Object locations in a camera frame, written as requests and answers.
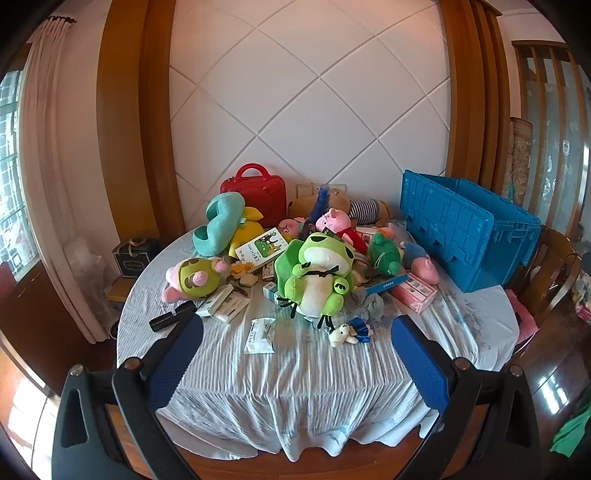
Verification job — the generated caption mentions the blue pink pig plush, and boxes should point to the blue pink pig plush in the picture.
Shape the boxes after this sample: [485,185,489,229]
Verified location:
[402,241,440,283]

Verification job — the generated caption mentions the small yellow plush toy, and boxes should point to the small yellow plush toy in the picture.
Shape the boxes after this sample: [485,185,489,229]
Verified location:
[229,261,258,287]

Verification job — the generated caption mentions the blue feather duster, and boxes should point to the blue feather duster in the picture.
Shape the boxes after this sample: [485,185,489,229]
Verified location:
[305,187,333,222]

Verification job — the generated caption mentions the green cloth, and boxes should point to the green cloth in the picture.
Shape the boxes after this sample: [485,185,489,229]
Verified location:
[549,406,591,455]

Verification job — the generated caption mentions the pink pig plush red dress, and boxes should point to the pink pig plush red dress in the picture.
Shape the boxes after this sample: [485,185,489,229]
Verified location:
[316,208,370,254]

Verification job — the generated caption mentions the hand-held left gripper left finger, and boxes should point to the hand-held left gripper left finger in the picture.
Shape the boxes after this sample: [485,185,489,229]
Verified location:
[52,314,205,480]

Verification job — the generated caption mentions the red plastic carry case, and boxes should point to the red plastic carry case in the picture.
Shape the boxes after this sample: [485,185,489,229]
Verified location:
[220,163,288,229]

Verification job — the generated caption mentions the white curtain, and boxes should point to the white curtain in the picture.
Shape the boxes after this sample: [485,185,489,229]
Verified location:
[18,16,116,344]

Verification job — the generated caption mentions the small white bear plush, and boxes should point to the small white bear plush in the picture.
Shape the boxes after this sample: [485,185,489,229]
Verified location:
[329,318,374,347]

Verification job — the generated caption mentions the long blue box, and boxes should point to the long blue box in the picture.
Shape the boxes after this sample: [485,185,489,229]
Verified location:
[365,273,409,296]

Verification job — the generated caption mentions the clear plastic bag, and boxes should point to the clear plastic bag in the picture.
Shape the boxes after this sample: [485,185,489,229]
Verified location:
[67,237,121,324]

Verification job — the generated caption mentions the wooden frosted glass partition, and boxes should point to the wooden frosted glass partition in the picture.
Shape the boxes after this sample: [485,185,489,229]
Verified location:
[512,41,591,241]

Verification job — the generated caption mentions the green white card box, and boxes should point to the green white card box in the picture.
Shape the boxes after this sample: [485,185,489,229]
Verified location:
[235,229,289,264]

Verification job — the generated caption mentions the window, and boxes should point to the window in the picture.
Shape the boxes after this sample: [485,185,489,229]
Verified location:
[0,69,40,282]

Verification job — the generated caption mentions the large green frog plush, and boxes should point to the large green frog plush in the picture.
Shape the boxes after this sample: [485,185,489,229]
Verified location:
[273,231,356,330]

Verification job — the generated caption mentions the striped plush toy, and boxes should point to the striped plush toy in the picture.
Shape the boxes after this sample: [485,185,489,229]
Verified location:
[348,198,393,224]

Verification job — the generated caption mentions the wooden chair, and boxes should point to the wooden chair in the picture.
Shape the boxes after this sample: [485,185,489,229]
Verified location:
[512,226,583,352]

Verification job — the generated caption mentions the black gift bag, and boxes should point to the black gift bag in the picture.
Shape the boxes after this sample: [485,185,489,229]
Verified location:
[112,237,160,280]

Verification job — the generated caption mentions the teal plush neck pillow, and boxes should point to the teal plush neck pillow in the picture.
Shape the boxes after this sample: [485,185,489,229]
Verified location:
[192,192,246,257]

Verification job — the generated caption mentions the pink and green plush toy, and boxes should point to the pink and green plush toy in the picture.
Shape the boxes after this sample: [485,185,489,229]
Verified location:
[161,257,230,303]

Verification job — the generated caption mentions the pink box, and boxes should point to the pink box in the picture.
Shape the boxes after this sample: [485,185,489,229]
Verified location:
[392,272,437,315]

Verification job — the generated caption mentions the grey cloth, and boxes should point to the grey cloth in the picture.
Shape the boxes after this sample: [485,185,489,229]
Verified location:
[344,291,386,324]

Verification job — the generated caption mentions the light blue tablecloth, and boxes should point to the light blue tablecloth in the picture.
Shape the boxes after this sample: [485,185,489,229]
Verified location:
[117,222,520,462]

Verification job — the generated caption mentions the brown dog plush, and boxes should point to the brown dog plush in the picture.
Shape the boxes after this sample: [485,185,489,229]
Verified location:
[287,191,352,217]

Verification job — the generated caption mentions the blue plastic crate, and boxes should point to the blue plastic crate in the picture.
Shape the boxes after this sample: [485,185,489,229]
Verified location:
[399,170,542,294]

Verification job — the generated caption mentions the duck plush in frog costume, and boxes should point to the duck plush in frog costume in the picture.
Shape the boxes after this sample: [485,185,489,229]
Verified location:
[368,232,404,278]

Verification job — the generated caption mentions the black flashlight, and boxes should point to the black flashlight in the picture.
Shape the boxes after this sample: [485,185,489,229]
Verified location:
[149,300,197,332]

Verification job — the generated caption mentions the white wipes packet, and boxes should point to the white wipes packet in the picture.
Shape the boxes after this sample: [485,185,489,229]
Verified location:
[244,318,276,354]

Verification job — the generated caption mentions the pink cushion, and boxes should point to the pink cushion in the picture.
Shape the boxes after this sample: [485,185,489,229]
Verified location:
[503,288,539,347]

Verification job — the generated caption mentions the wooden wall panel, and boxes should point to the wooden wall panel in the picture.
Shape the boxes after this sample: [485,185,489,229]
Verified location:
[97,0,185,238]
[438,0,513,195]

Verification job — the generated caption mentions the white green printed box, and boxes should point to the white green printed box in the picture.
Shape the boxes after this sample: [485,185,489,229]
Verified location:
[196,284,235,317]

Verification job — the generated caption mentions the rolled patterned mat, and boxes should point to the rolled patterned mat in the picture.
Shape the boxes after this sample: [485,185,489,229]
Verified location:
[508,117,532,204]

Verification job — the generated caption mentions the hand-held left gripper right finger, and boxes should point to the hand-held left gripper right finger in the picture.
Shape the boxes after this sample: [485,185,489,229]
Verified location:
[390,315,542,480]

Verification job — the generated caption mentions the white carton box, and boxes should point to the white carton box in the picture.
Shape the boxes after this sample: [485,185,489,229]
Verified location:
[212,293,252,324]

